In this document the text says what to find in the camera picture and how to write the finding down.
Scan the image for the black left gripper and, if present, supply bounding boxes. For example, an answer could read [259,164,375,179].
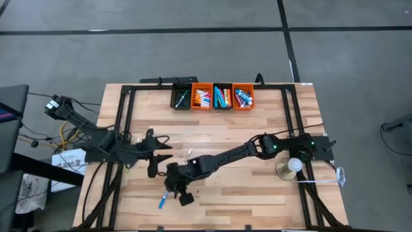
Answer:
[135,128,174,179]

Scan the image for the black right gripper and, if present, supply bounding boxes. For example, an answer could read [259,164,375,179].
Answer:
[163,160,196,208]

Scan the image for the blue thin marker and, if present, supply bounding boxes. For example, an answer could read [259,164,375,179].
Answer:
[236,89,254,102]
[158,191,169,210]

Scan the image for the green thin marker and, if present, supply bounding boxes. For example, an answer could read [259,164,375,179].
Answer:
[174,90,189,108]

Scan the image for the black plastic mesh basket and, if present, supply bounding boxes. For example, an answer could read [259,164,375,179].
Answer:
[212,82,234,110]
[170,82,193,111]

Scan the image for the black bar device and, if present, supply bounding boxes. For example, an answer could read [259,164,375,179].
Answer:
[139,76,199,84]

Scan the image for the orange plastic mesh basket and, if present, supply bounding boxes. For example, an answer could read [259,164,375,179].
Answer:
[232,82,256,111]
[191,82,214,110]

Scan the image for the printed white paper sheet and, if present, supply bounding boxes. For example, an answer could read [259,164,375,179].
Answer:
[50,148,88,193]

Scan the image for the round metal base lamp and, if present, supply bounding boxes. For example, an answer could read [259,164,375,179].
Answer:
[276,157,304,180]

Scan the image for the white plastic bag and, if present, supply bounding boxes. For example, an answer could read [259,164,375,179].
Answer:
[15,173,51,215]

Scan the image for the dark grey cart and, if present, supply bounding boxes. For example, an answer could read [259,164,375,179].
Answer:
[0,84,30,175]

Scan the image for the grey floor stand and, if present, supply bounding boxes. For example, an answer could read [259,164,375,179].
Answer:
[381,111,412,133]

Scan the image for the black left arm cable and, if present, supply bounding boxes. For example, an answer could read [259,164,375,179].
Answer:
[111,124,171,153]

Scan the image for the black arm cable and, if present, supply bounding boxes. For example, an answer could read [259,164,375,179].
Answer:
[111,124,171,153]
[273,122,325,136]

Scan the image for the black floor cable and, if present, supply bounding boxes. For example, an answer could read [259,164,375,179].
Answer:
[379,124,412,159]
[28,92,102,113]

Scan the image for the yellow cable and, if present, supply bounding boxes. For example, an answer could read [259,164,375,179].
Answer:
[17,121,80,151]

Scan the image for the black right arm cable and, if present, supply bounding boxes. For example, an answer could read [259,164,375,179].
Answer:
[273,122,325,136]

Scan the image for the white cable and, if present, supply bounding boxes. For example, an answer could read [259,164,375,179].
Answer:
[295,166,346,188]

